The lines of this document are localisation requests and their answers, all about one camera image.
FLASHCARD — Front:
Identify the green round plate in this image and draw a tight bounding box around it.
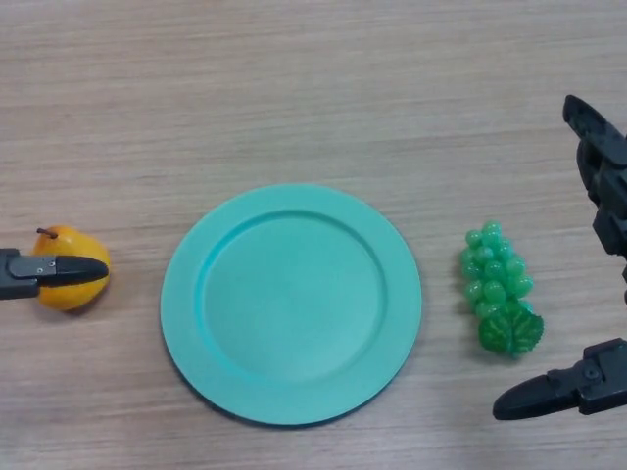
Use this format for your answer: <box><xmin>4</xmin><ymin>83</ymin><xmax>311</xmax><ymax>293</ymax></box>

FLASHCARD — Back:
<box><xmin>160</xmin><ymin>183</ymin><xmax>423</xmax><ymax>429</ymax></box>

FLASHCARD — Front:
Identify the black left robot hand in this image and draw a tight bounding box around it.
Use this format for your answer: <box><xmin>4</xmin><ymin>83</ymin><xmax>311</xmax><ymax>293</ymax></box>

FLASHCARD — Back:
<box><xmin>0</xmin><ymin>248</ymin><xmax>110</xmax><ymax>302</ymax></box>

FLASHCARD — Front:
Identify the yellow pear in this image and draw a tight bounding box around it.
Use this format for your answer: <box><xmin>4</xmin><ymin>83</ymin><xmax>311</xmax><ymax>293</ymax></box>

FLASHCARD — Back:
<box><xmin>31</xmin><ymin>224</ymin><xmax>113</xmax><ymax>312</ymax></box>

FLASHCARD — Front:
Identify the green grape bunch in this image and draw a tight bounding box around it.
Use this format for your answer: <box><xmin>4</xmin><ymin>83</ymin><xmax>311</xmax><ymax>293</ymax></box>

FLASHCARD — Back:
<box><xmin>458</xmin><ymin>219</ymin><xmax>547</xmax><ymax>360</ymax></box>

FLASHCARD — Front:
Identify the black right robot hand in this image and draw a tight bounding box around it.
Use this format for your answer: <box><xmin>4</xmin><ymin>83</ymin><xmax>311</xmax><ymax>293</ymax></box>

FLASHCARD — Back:
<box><xmin>492</xmin><ymin>94</ymin><xmax>627</xmax><ymax>422</ymax></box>

